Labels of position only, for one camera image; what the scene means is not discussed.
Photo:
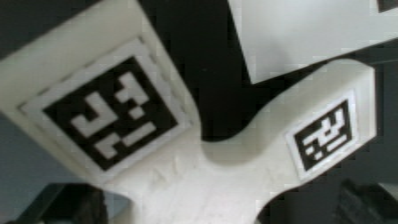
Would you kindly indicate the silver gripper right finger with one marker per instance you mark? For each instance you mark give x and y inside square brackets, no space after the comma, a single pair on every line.
[366,204]

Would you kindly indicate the white cross-shaped table base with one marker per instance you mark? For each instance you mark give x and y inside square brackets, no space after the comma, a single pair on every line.
[94,96]

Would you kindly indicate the white marker sheet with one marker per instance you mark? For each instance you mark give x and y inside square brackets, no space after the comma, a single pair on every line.
[300,31]

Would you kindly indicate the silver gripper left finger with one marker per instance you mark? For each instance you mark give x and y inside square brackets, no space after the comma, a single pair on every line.
[67,204]

